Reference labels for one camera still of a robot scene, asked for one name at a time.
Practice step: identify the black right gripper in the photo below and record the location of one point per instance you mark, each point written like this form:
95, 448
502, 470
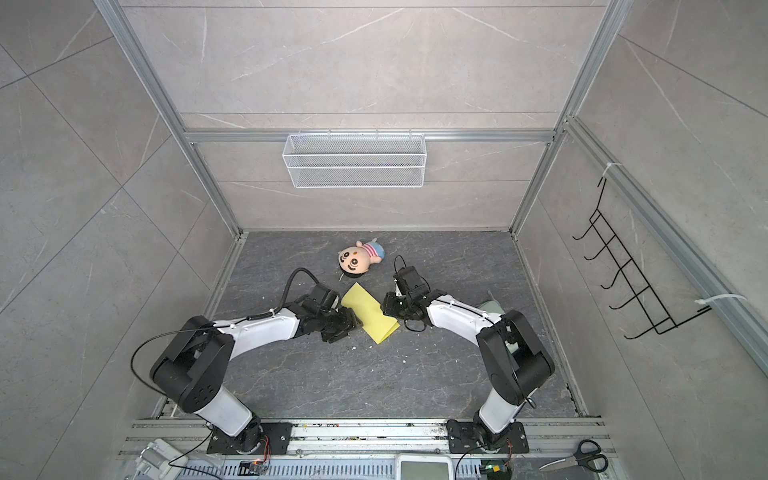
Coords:
388, 308

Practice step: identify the white device bottom left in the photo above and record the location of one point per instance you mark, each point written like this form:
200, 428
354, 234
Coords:
160, 461

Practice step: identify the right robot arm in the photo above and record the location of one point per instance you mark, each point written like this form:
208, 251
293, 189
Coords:
516, 361

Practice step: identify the black handled scissors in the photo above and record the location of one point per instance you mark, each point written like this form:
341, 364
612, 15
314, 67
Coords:
588, 455

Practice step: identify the plush doll toy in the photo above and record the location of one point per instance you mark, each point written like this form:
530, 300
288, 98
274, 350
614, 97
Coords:
356, 260

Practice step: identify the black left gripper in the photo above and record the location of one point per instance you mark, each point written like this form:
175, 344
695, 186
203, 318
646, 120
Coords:
351, 322

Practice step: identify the yellow square paper sheet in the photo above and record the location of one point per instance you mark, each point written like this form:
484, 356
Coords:
368, 310

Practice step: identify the small red-wired circuit board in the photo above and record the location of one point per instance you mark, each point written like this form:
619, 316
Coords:
254, 468

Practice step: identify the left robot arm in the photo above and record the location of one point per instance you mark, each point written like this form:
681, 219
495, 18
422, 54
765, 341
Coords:
192, 368

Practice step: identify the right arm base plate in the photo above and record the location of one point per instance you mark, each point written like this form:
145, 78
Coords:
474, 436

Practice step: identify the white wire mesh basket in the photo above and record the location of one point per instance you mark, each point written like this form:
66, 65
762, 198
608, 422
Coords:
359, 160

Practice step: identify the small green circuit board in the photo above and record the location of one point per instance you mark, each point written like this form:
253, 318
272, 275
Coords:
493, 470

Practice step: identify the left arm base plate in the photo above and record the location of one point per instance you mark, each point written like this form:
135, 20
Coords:
255, 439

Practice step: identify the black wire hook rack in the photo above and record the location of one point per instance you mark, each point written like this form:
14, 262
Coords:
626, 268

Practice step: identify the white digital scale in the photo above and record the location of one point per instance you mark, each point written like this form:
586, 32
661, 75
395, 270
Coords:
412, 466

